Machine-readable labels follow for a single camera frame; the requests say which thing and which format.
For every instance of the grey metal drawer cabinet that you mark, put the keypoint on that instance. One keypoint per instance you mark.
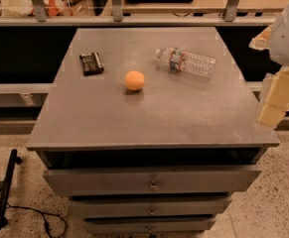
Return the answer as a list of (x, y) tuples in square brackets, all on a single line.
[(177, 119)]

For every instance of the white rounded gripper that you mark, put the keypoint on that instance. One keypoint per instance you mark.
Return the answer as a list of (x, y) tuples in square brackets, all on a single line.
[(288, 39)]

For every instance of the middle grey drawer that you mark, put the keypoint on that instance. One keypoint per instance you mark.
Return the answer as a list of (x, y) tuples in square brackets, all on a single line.
[(152, 206)]

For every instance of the top grey drawer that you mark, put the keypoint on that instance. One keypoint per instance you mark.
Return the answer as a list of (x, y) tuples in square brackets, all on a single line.
[(151, 180)]

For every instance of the clear plastic water bottle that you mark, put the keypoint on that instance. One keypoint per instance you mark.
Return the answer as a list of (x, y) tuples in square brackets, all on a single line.
[(177, 60)]

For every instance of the grey metal railing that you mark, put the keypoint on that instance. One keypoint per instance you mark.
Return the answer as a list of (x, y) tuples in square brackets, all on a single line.
[(139, 12)]

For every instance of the orange round fruit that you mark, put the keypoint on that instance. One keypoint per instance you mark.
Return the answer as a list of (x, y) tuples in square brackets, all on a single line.
[(134, 80)]

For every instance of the black stand leg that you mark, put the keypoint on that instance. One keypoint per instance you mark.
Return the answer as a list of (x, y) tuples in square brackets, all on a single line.
[(13, 161)]

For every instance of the bottom grey drawer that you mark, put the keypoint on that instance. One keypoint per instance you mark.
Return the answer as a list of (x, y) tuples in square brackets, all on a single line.
[(148, 225)]

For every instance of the grey drawer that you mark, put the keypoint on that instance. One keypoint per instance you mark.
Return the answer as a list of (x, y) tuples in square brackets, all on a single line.
[(148, 225), (152, 206), (151, 180)]

